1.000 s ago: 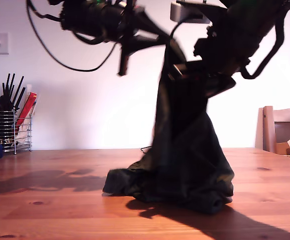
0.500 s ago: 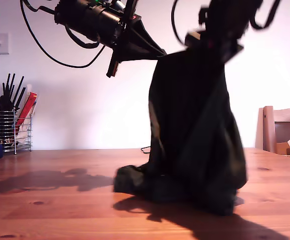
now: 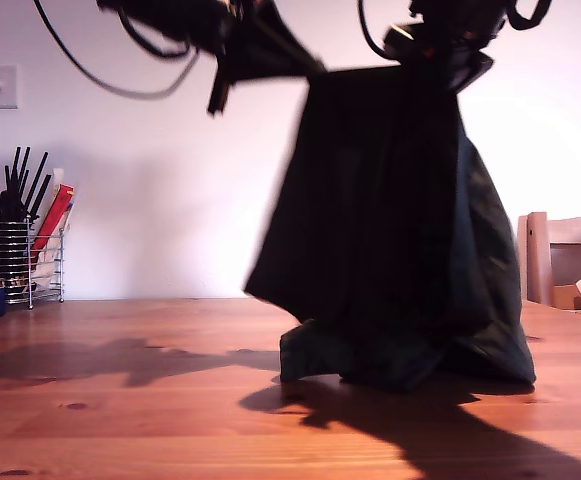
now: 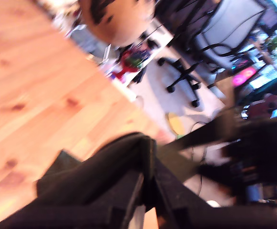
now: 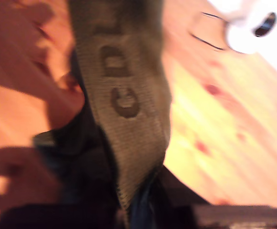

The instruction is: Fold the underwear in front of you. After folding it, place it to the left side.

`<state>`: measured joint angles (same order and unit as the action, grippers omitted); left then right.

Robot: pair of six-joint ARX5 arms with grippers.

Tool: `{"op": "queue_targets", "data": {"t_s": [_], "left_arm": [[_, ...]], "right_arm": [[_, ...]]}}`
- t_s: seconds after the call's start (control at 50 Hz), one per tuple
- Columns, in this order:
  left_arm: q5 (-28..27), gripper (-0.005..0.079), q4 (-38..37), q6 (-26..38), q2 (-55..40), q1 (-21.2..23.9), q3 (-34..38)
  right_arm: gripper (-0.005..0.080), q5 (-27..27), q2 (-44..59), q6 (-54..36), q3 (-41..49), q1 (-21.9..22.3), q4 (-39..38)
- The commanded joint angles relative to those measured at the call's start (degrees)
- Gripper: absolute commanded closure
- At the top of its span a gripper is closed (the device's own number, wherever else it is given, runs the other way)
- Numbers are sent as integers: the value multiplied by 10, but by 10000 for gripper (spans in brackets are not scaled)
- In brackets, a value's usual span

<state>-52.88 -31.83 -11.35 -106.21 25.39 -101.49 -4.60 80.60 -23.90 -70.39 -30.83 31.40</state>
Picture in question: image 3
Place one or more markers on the white plastic utensil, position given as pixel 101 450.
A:
pixel 58 178

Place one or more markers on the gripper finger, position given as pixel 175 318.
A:
pixel 250 67
pixel 270 35
pixel 465 70

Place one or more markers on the olive green underwear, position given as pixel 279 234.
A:
pixel 380 225

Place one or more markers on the black plastic utensil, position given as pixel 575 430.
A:
pixel 11 205

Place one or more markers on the white paper bag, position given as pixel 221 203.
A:
pixel 46 263

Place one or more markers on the brown cardboard box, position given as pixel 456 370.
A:
pixel 565 296

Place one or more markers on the wooden chair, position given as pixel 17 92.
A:
pixel 540 250

